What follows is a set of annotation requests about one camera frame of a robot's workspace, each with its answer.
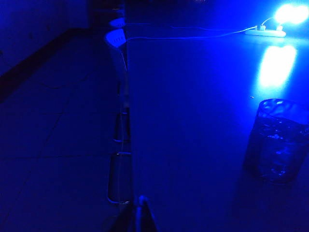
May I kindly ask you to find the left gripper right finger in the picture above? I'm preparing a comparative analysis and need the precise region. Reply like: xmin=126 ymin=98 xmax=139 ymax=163
xmin=138 ymin=196 xmax=160 ymax=232

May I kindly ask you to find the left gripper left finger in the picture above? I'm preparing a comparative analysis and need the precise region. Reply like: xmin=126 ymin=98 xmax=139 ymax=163
xmin=106 ymin=202 xmax=139 ymax=232

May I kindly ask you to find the clear textured glass mug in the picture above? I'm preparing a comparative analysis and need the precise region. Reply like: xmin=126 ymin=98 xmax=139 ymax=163
xmin=243 ymin=98 xmax=309 ymax=185

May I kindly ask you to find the white perforated back chair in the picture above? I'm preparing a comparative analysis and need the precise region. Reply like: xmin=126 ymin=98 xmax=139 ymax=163
xmin=103 ymin=29 xmax=130 ymax=109

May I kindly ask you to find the white power strip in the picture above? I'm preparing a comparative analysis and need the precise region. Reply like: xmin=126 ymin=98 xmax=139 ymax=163
xmin=244 ymin=28 xmax=287 ymax=38

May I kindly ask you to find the white power cable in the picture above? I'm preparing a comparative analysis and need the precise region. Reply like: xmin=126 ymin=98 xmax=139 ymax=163
xmin=125 ymin=26 xmax=258 ymax=43

